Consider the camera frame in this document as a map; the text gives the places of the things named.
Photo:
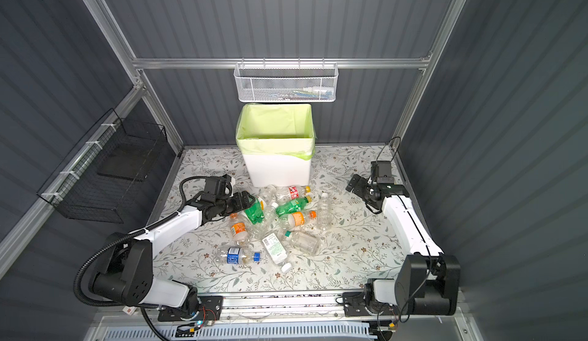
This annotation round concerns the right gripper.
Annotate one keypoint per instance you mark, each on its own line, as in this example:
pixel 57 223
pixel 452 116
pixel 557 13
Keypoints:
pixel 358 189

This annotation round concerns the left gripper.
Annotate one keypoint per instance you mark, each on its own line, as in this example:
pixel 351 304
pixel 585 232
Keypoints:
pixel 240 206

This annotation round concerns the crushed green bottle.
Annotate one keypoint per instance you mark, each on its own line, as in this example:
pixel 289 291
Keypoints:
pixel 255 214

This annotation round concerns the orange cap orange label bottle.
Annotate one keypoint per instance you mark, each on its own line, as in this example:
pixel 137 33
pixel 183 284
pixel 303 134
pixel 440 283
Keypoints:
pixel 239 229

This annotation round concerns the clear bottle red label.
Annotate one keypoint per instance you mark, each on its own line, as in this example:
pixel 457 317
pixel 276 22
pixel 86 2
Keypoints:
pixel 284 194

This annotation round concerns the clear ribbed bottle white cap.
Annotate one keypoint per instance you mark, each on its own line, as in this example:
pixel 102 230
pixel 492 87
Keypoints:
pixel 324 211

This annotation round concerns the green bottle yellow cap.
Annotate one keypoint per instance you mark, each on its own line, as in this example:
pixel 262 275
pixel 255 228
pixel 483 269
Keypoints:
pixel 296 205

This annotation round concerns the clear bottle blue label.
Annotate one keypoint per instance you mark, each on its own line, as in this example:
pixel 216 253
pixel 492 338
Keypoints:
pixel 237 255

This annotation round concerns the clear bottle orange label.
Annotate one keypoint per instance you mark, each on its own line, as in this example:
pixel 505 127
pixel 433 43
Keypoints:
pixel 294 220

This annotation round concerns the clear crushed bottle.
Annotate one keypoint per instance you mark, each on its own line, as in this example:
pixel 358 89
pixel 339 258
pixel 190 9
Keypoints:
pixel 302 241

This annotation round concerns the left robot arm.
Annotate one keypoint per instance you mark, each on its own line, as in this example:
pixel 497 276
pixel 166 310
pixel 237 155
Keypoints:
pixel 121 273

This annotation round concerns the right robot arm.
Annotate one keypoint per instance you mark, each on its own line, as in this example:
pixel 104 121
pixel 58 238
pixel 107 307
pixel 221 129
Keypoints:
pixel 428 282

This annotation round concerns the white plastic bin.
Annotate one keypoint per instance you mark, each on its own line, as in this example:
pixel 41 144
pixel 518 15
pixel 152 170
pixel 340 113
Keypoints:
pixel 277 170

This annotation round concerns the green bin liner bag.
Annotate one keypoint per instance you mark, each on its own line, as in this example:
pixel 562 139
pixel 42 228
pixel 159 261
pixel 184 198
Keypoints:
pixel 276 129

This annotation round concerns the toothpaste tube in basket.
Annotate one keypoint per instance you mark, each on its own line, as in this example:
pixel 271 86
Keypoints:
pixel 317 92

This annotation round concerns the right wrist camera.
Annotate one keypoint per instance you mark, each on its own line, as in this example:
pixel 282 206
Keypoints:
pixel 381 171

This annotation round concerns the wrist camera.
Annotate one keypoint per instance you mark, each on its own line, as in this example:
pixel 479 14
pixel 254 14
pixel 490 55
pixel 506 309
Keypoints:
pixel 381 171
pixel 219 186

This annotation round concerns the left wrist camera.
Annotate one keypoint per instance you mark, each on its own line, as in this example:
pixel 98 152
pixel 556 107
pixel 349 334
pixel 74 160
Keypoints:
pixel 219 186

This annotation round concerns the white wire mesh basket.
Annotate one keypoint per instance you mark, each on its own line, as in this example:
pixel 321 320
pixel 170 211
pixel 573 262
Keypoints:
pixel 275 85

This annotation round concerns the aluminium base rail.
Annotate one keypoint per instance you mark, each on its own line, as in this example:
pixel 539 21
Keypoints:
pixel 294 304

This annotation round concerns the black wire basket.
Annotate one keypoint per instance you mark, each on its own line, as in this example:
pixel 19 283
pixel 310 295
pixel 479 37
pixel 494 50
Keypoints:
pixel 102 182

